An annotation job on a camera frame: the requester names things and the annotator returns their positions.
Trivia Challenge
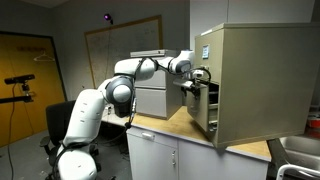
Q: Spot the white coat hanger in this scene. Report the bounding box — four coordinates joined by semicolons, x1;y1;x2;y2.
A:
33;53;56;63

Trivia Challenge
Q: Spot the white base cabinet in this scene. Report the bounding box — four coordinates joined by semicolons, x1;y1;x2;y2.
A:
125;122;270;180

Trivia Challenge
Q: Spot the black camera mounting bar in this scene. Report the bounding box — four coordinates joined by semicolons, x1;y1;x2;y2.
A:
0;94;35;105

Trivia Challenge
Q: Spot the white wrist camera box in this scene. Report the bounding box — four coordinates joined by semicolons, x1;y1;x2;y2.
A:
192;69;205;80

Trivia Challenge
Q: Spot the white blue drawer label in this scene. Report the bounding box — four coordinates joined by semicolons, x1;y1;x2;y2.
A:
201;44;210;60

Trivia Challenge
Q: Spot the beige metal file cabinet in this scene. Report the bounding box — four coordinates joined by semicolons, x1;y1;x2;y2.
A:
194;22;320;149

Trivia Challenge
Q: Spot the white tube frame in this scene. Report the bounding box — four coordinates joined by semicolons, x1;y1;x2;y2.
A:
275;163;320;180

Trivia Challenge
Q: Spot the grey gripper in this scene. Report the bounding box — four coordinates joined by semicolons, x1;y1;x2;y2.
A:
172;78;202;99

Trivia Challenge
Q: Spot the white desk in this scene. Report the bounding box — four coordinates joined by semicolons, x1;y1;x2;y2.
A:
101;105;130;128

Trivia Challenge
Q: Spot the yellow door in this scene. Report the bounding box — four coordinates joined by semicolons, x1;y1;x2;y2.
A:
0;31;68;148

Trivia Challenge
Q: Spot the black slanted stand leg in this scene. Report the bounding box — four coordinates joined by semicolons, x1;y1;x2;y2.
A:
266;138;292;180

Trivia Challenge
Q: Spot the small grey file cabinet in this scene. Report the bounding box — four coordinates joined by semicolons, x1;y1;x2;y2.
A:
129;49;184;121

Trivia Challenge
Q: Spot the webcam with purple light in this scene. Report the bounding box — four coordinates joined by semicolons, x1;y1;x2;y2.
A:
103;13;115;25

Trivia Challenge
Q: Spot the steel sink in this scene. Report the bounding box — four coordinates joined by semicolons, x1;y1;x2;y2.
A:
279;134;320;172

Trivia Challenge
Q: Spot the metal cabinet drawer pull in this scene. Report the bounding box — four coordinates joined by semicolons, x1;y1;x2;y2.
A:
141;131;156;141

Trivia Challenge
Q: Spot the black office chair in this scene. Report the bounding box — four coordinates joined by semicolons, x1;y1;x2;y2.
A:
38;99;101;180

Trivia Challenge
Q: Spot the wood framed whiteboard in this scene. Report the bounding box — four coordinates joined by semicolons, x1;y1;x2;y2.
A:
83;14;164;90

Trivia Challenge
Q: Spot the beige cabinet drawer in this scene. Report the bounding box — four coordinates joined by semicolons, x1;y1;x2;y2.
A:
194;28;225;85
185;82;220;136

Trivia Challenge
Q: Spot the red container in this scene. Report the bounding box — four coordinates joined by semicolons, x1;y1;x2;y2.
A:
306;116;320;130

